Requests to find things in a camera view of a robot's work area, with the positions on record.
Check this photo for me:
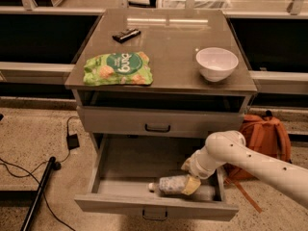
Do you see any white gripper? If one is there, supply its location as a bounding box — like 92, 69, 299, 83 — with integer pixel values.
181, 146, 223, 195

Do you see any blue plastic water bottle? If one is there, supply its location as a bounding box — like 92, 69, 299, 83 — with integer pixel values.
148, 174, 216, 201

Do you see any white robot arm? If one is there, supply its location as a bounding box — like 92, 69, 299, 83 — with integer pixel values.
182, 131, 308, 208

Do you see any open grey middle drawer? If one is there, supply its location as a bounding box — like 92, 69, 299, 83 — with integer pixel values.
75, 135, 239, 221

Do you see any grey drawer cabinet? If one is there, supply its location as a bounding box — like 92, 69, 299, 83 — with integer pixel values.
64, 7, 259, 222

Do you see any closed grey top drawer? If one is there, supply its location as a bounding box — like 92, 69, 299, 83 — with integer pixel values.
77, 106, 244, 139

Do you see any orange backpack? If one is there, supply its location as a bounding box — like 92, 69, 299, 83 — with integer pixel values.
224, 111, 292, 213

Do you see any white bowl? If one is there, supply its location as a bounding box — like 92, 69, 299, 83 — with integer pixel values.
195, 47, 239, 82

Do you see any black power adapter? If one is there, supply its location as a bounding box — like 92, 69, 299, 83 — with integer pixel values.
66, 134, 80, 150

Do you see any green snack bag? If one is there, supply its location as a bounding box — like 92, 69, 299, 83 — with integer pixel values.
83, 51, 153, 86

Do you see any black metal floor bar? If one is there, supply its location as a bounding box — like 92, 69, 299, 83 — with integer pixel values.
20, 157, 56, 231

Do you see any black chocolate bar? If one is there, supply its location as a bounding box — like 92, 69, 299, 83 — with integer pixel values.
113, 29, 141, 43

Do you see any black cable on floor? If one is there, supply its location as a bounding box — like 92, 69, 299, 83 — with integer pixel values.
0, 115, 80, 231

